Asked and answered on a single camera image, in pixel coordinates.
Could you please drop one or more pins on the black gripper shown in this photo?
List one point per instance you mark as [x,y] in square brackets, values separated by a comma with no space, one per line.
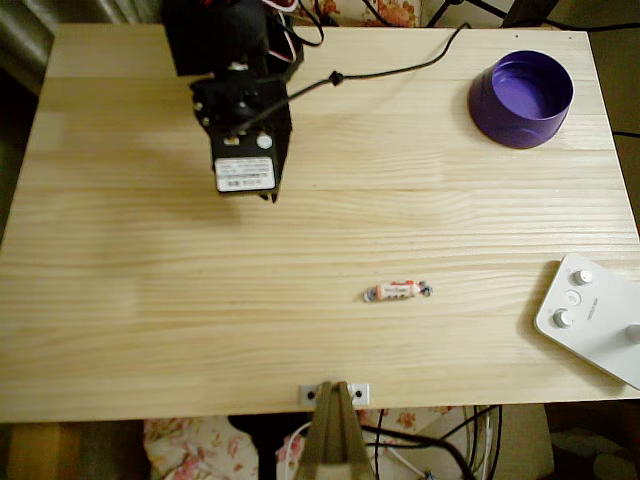
[281,137]

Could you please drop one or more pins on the white red candy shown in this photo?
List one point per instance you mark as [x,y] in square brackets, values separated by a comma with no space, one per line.
[397,291]

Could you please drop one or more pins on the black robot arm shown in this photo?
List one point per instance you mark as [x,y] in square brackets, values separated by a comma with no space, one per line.
[215,35]

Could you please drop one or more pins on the purple plastic bowl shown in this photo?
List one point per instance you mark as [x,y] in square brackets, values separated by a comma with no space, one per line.
[500,125]

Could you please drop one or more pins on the floral fabric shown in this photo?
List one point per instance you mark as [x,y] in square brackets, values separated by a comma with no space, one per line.
[190,450]
[395,10]

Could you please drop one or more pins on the black stand legs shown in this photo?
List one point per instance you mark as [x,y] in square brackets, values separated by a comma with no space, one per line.
[439,15]

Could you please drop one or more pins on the grey curtain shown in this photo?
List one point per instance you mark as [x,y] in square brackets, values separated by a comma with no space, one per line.
[20,40]

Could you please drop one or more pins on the white lamp base with knobs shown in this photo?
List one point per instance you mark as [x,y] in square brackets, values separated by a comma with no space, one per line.
[600,340]

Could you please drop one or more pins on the brown wooden table leg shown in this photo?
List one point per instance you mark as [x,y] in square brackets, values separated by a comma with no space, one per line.
[45,455]

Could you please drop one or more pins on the black camera box white label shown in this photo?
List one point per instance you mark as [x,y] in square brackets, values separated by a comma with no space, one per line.
[245,172]

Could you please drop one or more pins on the silver metal bracket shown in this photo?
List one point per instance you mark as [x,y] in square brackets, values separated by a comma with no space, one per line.
[303,390]

